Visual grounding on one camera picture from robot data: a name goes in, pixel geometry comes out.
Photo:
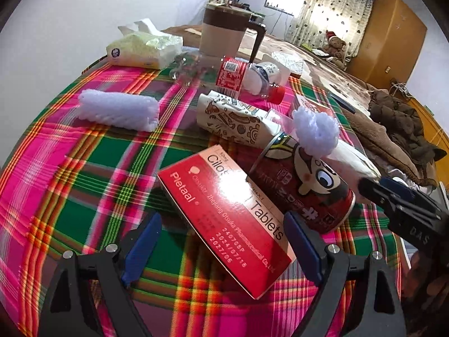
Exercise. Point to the red medicine box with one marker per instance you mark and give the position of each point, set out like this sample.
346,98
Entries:
224,217

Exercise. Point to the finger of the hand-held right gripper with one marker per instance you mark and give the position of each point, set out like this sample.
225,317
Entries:
371,189
393,184

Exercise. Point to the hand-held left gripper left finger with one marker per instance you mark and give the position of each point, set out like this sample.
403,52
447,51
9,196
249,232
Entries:
143,245

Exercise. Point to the soft tissue pack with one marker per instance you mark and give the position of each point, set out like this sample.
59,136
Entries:
140,47

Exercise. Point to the long white foam net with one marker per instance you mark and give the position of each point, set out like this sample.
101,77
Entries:
119,110

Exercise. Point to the brown and white mug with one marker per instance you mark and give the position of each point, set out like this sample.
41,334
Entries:
221,35

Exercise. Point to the patterned paper cup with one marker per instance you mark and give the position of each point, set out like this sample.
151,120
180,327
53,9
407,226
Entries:
231,119

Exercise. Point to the plastic wrapped box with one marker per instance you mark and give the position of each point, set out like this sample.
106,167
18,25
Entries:
287,61

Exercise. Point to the wooden headboard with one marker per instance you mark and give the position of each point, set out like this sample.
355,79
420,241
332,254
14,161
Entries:
435,126

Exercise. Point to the teddy bear with red hat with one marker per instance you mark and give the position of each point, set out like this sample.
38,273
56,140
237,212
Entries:
335,47

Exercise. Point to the patterned curtain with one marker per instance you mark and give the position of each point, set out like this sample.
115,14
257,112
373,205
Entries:
326,10

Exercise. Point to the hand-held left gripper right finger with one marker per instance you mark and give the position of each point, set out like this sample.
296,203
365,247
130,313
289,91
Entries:
301,242

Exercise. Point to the wooden wardrobe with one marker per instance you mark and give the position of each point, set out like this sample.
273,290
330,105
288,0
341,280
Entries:
389,42

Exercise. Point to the bed with brown blanket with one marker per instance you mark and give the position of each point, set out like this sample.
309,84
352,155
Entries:
315,73

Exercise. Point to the red cartoon drink can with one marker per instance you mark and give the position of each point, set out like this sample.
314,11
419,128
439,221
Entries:
305,189

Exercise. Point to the plastic bottle red label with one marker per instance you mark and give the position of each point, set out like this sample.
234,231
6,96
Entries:
229,75

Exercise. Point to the cluttered shelf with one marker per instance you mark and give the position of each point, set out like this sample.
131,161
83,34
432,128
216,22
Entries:
245,8

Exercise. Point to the white and blue packet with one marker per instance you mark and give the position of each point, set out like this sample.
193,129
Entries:
272,70

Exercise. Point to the blue glasses case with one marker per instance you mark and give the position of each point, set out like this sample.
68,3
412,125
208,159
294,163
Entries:
342,102

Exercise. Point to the person's right hand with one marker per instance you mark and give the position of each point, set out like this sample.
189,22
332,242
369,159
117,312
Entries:
426,281

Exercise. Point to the brown jacket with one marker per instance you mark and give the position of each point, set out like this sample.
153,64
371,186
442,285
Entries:
400,119

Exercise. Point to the plaid tablecloth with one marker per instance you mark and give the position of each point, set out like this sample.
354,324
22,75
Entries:
105,168

